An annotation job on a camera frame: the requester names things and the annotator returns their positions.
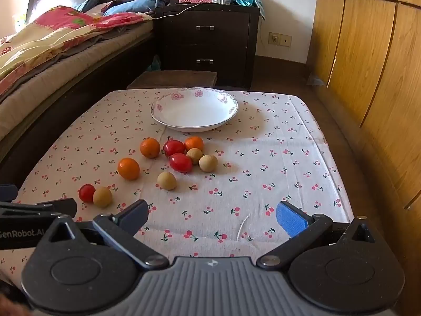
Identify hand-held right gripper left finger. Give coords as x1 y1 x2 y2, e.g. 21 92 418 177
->
36 199 170 270

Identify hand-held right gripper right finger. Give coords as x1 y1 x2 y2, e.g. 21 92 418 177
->
257 200 385 269

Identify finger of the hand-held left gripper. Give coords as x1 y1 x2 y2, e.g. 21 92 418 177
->
0 185 18 202
0 197 78 219

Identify small red cherry tomato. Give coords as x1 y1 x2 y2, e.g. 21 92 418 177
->
78 184 96 203

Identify orange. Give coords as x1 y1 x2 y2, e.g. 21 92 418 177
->
184 136 204 152
117 157 141 181
140 138 161 159

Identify large red tomato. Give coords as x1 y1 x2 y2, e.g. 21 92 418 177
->
169 153 193 173
163 140 186 157

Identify white floral rim plate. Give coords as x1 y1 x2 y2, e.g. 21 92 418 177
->
151 87 239 133

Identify white thread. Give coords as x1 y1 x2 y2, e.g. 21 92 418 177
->
237 214 251 238

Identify cherry print tablecloth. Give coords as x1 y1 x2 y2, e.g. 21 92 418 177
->
0 87 351 290

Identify dark wooden bed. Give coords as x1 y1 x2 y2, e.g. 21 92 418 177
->
0 0 168 188

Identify wooden stool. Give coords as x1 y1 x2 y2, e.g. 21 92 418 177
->
127 70 218 90

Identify floral blanket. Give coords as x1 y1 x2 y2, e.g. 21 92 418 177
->
0 6 153 96

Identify dark wooden nightstand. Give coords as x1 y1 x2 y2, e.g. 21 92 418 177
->
154 5 260 89

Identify wooden wardrobe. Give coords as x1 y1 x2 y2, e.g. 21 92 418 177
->
306 0 421 211

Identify dark teal pillow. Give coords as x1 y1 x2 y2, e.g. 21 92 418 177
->
74 0 102 12

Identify blue pillow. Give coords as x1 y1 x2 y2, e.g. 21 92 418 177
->
103 0 165 16

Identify wall socket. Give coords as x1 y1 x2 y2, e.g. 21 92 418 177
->
268 32 292 47

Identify white cable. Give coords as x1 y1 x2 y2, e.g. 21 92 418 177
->
154 0 213 18

